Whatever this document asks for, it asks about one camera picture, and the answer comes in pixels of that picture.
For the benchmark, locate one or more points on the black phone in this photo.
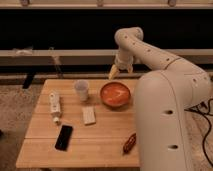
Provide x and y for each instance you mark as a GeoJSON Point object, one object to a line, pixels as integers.
{"type": "Point", "coordinates": [64, 137]}

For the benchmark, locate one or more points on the orange bowl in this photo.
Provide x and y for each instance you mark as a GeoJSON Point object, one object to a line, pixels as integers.
{"type": "Point", "coordinates": [115, 94]}

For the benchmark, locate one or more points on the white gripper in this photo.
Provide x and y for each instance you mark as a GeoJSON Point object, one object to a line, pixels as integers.
{"type": "Point", "coordinates": [121, 63]}

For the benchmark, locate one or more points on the translucent plastic cup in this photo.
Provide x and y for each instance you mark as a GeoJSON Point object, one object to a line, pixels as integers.
{"type": "Point", "coordinates": [82, 87]}

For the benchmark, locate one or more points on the wooden table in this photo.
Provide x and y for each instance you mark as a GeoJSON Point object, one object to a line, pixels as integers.
{"type": "Point", "coordinates": [94, 145]}

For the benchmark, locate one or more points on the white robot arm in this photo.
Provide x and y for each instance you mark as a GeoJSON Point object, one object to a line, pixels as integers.
{"type": "Point", "coordinates": [161, 97]}

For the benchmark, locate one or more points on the white bottle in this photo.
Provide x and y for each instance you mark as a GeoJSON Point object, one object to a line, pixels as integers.
{"type": "Point", "coordinates": [55, 107]}

